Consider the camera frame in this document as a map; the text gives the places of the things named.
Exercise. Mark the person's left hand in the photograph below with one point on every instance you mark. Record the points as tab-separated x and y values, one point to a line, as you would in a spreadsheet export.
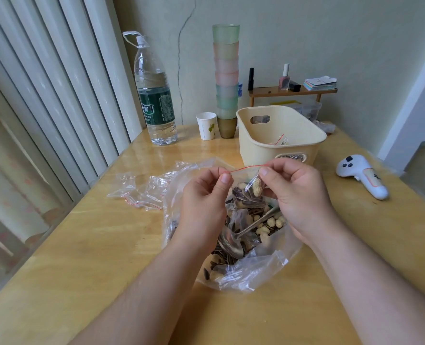
201	208

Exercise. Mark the person's right hand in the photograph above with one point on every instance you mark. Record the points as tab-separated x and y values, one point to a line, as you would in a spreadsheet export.
302	201

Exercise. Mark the person's left thumb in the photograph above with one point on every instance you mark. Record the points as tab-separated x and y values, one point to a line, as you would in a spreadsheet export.
226	183

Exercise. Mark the person's right thumb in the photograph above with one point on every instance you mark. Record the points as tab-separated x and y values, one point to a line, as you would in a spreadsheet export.
268	179

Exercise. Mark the small red-lined zip bag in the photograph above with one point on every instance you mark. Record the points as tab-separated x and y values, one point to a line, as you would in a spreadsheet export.
246	197

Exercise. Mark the person's left forearm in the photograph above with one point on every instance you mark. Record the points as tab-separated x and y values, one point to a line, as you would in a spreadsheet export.
144	294

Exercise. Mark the person's right forearm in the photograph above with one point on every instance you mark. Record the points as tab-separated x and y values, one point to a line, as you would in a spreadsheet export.
370	287

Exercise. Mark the peanut in shell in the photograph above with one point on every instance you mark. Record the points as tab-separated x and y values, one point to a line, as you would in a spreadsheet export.
257	186

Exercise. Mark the zip bags with red lines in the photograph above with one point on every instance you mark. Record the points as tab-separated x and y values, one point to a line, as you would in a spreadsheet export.
280	140

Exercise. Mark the pile of peanuts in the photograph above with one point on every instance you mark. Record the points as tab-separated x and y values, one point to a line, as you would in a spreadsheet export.
268	228

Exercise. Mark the beige plastic basket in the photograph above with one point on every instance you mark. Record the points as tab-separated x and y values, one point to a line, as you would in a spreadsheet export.
291	132

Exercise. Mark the metal spoon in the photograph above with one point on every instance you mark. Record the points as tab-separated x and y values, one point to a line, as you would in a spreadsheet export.
234	240

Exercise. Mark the white paper cup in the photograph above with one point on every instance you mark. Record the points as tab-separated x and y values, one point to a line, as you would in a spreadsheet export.
207	126

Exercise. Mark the pile of striped sunflower seeds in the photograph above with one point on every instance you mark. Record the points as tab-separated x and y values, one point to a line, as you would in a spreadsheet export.
226	260

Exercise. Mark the crumpled clear plastic wrap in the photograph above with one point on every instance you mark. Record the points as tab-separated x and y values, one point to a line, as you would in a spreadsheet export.
326	127

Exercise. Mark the clear plastic storage box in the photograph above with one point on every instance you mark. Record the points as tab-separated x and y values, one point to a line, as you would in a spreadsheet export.
311	109

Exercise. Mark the small wooden shelf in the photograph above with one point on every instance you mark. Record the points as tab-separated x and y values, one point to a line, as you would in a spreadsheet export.
287	93

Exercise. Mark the empty clear zip bags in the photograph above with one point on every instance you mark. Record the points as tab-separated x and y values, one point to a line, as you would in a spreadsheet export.
137	190

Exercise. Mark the large clear plastic bag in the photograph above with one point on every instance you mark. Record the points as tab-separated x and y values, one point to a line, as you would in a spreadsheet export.
255	273

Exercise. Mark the white handheld controller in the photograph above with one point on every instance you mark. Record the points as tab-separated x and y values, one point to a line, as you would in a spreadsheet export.
363	176

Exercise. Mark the small black box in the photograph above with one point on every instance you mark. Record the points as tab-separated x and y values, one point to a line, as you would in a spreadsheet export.
295	86

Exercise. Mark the pink nail polish bottle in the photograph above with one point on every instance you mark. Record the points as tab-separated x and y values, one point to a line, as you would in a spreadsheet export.
285	80

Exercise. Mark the black lipstick tube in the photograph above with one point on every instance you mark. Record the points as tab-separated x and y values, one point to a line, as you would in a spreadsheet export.
251	79

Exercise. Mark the stack of pastel plastic cups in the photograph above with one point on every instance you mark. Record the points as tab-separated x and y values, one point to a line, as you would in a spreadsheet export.
226	78

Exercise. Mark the large clear water bottle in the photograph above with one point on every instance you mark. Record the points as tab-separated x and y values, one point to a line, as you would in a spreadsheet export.
156	104

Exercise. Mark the stack of paper cards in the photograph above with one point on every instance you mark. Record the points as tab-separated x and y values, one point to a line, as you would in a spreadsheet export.
320	83

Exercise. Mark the white vertical blinds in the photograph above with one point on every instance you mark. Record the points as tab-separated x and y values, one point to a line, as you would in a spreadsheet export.
47	104

